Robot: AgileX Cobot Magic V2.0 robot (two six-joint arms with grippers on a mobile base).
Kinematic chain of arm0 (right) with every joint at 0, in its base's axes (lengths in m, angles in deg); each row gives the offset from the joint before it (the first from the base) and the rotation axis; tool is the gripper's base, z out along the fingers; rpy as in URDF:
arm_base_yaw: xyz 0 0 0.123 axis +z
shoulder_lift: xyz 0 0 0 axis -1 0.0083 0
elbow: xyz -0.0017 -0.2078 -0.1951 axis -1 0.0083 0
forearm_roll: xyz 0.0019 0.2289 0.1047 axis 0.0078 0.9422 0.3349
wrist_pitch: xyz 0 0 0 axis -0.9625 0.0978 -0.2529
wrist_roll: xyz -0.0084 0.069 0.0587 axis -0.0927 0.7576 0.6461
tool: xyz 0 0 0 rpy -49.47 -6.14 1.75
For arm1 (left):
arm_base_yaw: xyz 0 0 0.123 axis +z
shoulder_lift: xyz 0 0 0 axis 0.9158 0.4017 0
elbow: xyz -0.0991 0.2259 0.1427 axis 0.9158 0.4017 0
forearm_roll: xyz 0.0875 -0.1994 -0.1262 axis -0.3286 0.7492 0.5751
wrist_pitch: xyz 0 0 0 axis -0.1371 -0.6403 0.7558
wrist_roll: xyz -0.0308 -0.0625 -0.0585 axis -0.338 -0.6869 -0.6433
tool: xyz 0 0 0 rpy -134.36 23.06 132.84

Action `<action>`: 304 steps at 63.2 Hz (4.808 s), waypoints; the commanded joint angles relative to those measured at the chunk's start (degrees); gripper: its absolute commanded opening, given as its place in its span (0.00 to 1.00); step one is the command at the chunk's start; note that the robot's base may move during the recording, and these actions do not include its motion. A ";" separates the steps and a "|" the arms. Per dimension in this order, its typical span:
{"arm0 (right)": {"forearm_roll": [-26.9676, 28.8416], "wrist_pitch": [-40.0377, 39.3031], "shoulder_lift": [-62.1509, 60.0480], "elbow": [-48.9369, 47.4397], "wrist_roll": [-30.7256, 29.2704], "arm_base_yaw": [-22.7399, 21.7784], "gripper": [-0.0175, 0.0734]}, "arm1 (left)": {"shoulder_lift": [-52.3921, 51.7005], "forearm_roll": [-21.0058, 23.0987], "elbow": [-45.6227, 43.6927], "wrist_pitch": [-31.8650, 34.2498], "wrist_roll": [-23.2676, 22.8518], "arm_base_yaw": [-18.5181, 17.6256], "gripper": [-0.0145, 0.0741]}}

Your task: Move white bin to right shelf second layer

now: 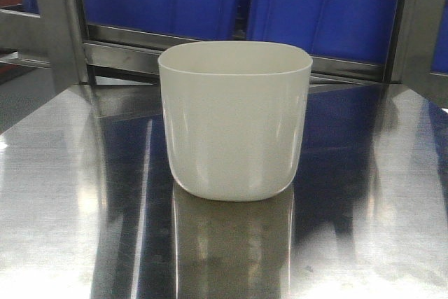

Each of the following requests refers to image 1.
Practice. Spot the white plastic trash bin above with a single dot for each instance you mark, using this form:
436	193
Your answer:
234	114

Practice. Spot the blue crate right behind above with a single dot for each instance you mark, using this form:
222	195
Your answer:
357	30

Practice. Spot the steel shelf frame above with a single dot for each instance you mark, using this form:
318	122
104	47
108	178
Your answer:
59	37

